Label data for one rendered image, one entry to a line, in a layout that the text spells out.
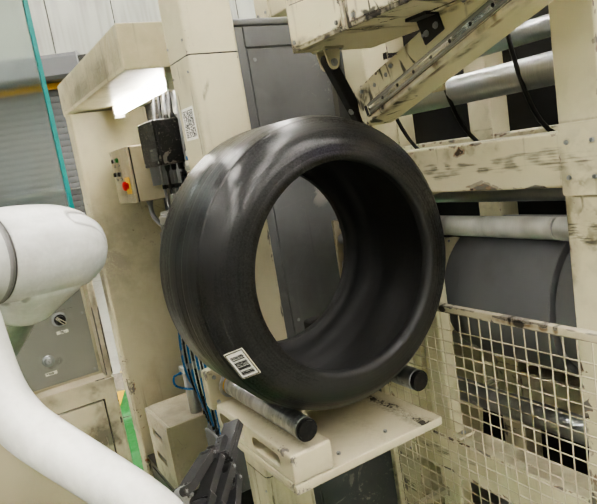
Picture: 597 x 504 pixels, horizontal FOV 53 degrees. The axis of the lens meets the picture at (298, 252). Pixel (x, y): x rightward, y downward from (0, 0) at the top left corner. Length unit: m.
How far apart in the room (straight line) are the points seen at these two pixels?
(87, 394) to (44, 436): 0.98
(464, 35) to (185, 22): 0.60
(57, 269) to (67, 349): 0.82
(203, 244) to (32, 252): 0.28
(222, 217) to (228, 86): 0.50
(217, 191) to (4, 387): 0.46
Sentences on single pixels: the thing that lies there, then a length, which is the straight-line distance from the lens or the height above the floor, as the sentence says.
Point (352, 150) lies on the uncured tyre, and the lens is 1.13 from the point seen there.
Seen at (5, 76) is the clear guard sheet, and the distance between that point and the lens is 1.68.
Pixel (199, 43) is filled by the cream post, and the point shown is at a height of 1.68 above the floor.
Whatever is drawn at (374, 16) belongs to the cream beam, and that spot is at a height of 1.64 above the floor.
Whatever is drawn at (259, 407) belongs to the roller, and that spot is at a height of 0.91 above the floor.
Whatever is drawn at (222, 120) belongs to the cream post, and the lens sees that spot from 1.42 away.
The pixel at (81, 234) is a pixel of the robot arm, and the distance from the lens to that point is 0.95.
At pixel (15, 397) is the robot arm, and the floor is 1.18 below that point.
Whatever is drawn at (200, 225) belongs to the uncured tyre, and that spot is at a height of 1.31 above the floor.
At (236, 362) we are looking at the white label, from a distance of 1.06.
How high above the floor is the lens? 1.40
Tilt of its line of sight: 9 degrees down
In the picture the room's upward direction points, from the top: 9 degrees counter-clockwise
